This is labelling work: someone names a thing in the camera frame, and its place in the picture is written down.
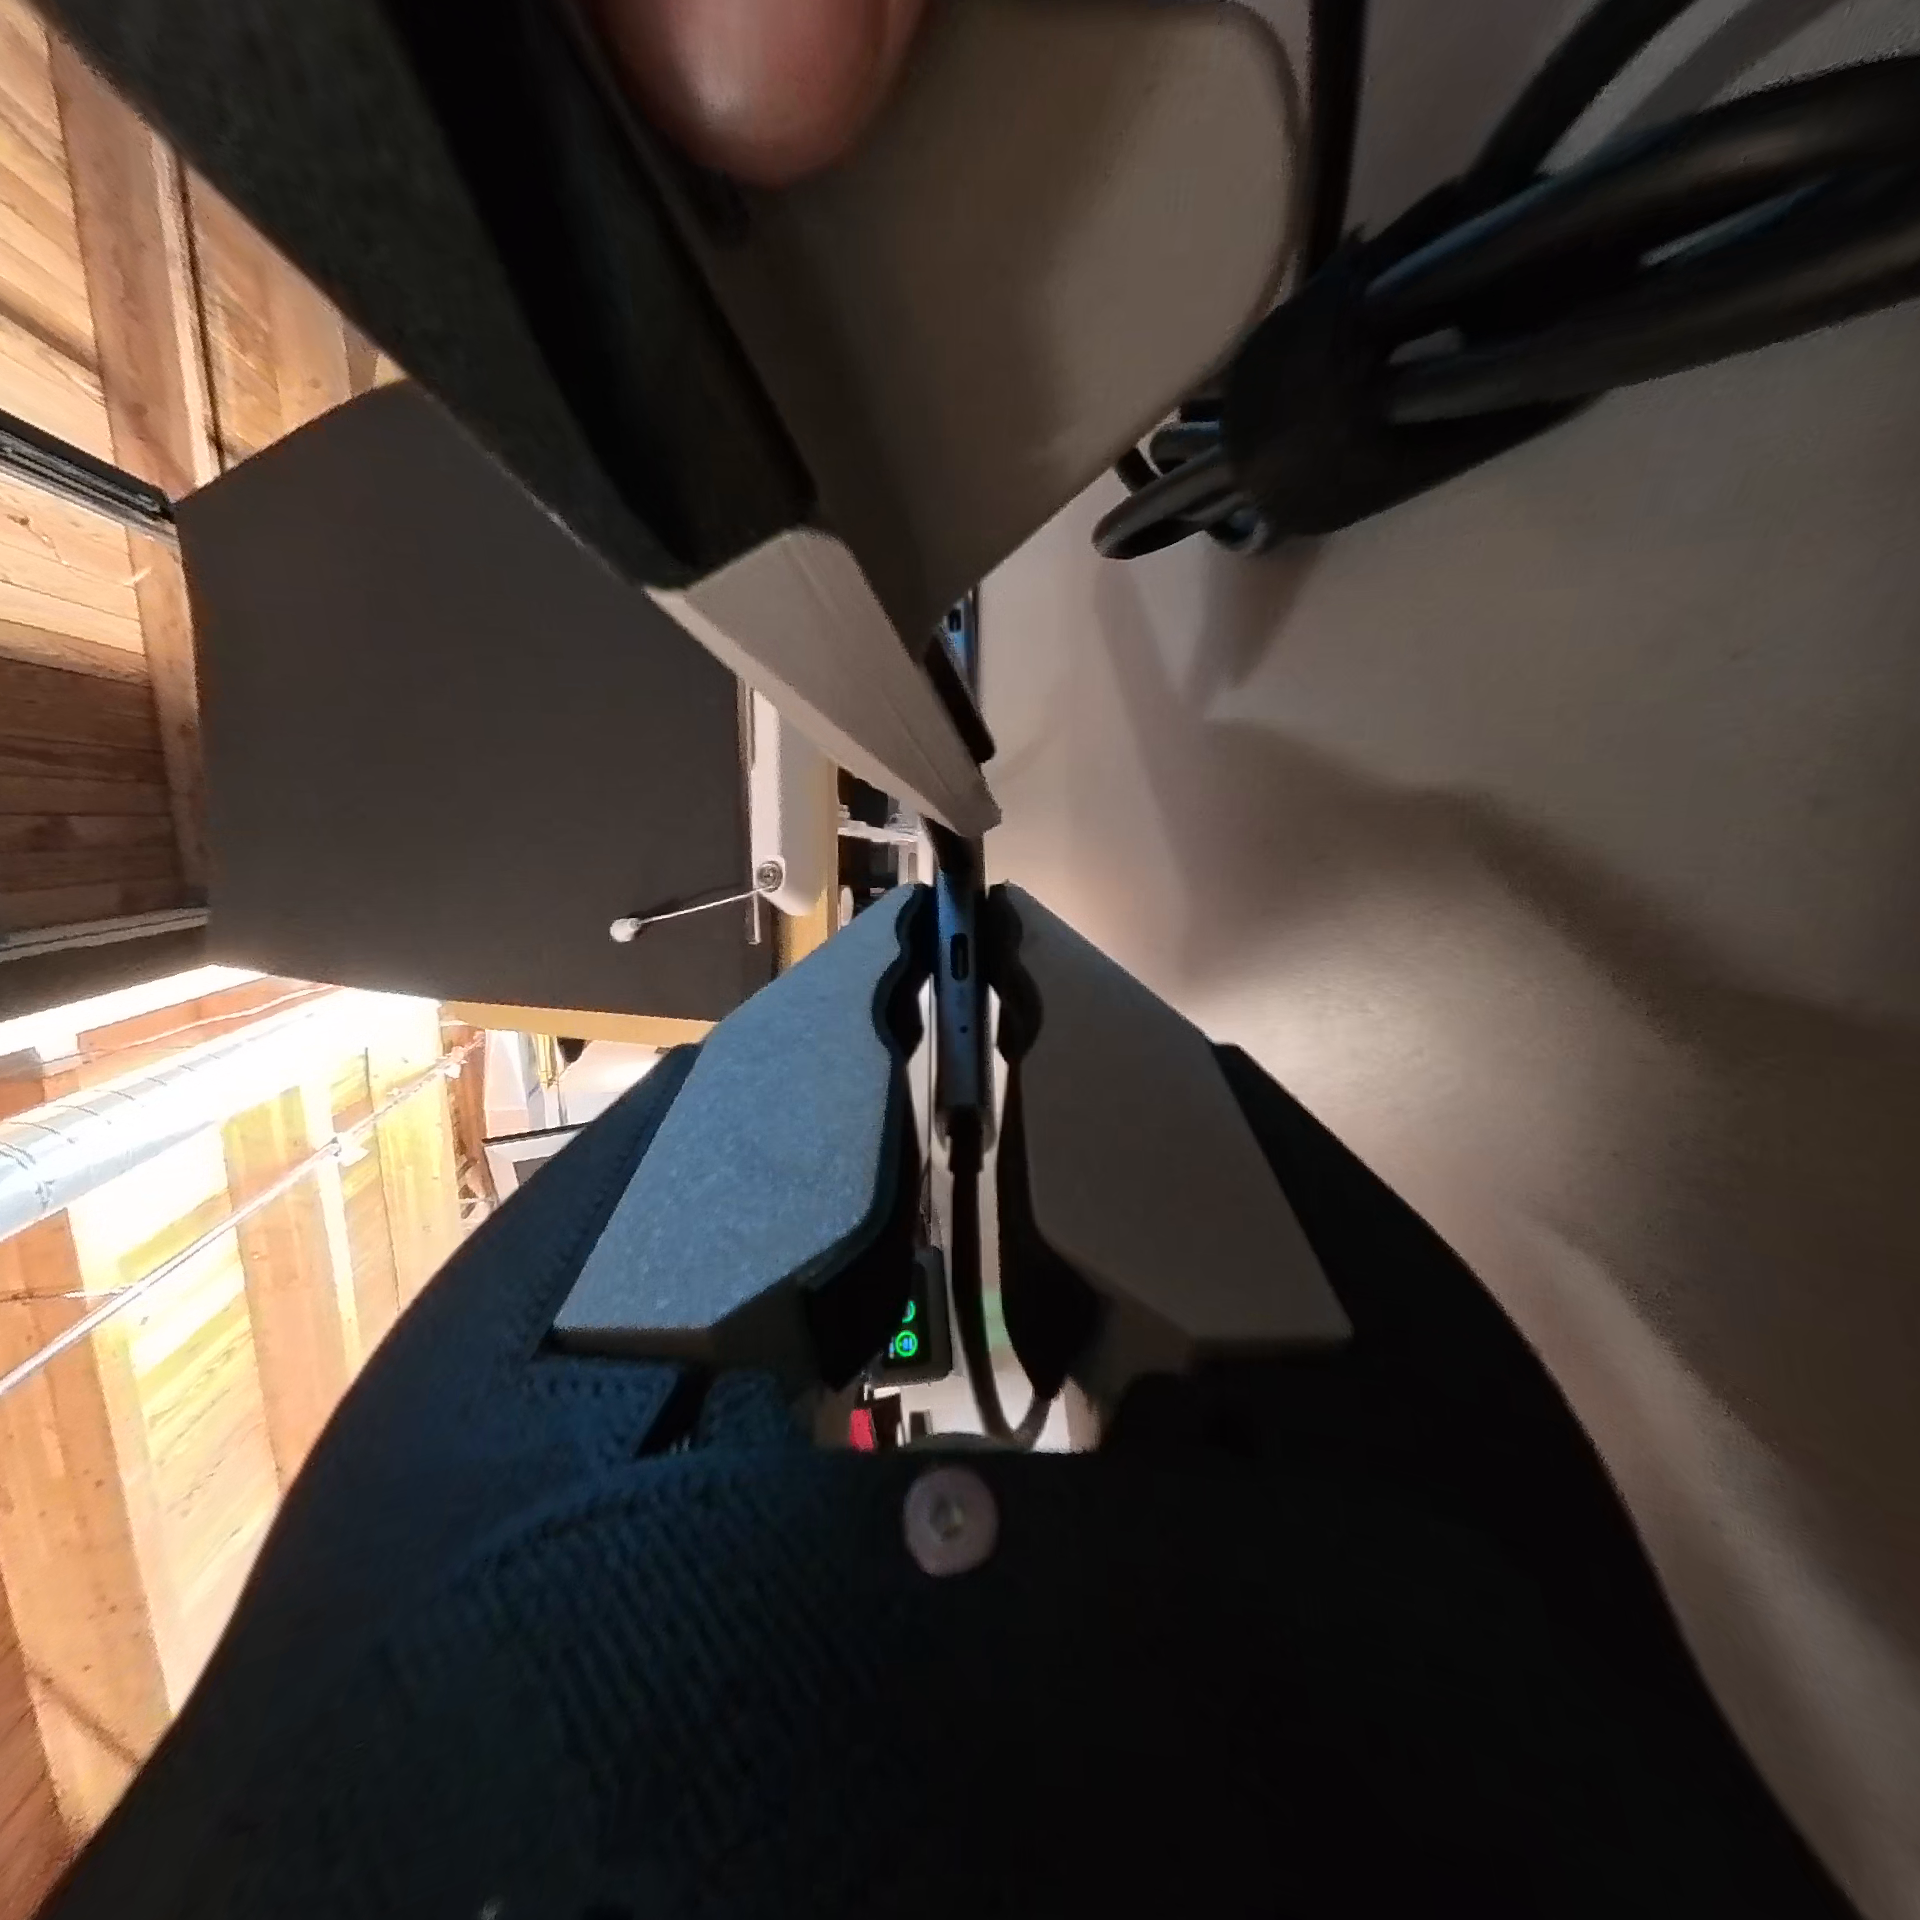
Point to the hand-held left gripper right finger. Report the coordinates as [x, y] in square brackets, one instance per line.
[1154, 1184]

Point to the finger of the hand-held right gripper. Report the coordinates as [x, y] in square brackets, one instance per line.
[1049, 299]

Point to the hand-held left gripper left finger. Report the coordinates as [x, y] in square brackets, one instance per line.
[735, 1171]

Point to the person's right hand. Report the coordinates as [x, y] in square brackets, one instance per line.
[764, 89]

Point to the black smartwatch green display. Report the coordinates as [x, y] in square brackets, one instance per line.
[909, 1336]

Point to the silver ventilation duct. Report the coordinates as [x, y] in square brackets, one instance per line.
[150, 1149]

